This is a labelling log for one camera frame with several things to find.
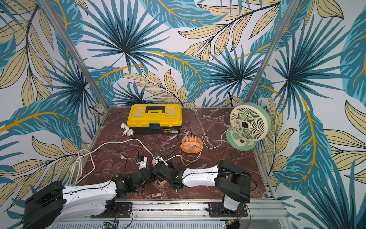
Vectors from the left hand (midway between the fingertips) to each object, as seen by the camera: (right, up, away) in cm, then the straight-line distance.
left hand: (156, 172), depth 84 cm
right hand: (+2, +3, -1) cm, 4 cm away
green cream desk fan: (+54, +29, -3) cm, 61 cm away
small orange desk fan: (+21, +16, +1) cm, 26 cm away
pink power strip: (+4, -5, -1) cm, 7 cm away
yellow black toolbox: (-2, +32, +7) cm, 33 cm away
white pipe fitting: (-22, +23, +16) cm, 35 cm away
